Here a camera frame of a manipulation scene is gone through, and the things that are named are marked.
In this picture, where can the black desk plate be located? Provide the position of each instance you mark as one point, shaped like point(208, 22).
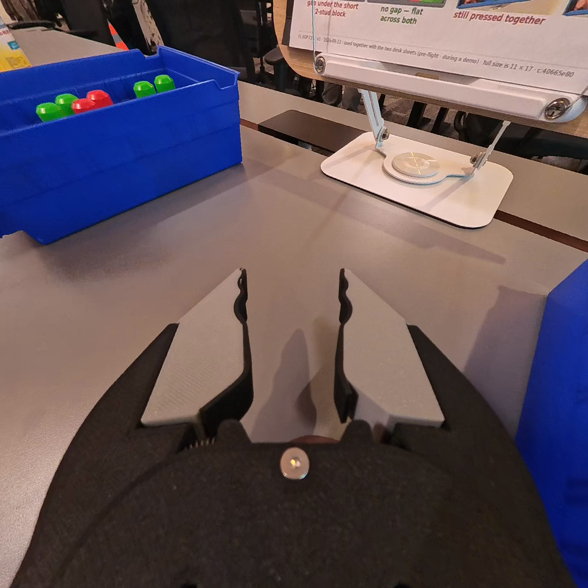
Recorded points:
point(312, 131)

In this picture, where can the printed instruction sheet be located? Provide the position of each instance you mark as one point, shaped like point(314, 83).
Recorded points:
point(413, 41)

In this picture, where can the orange traffic cone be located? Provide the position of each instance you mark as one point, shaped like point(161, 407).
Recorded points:
point(118, 36)

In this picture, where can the green two-stud block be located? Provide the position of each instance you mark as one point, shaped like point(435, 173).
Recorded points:
point(53, 108)
point(154, 86)

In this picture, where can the blue white wipes canister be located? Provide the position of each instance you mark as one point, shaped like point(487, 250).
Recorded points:
point(11, 50)

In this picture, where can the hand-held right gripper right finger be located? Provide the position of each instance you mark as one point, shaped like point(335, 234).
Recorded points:
point(390, 367)

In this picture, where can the white document stand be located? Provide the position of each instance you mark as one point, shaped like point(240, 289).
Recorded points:
point(413, 193)

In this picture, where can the red two-stud block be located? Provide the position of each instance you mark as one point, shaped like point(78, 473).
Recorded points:
point(94, 102)

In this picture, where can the blue plastic bin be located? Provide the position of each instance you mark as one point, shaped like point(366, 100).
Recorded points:
point(560, 413)
point(115, 160)

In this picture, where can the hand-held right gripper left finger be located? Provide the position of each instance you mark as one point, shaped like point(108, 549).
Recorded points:
point(197, 367)

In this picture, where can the black office chair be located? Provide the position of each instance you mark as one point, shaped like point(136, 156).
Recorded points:
point(271, 41)

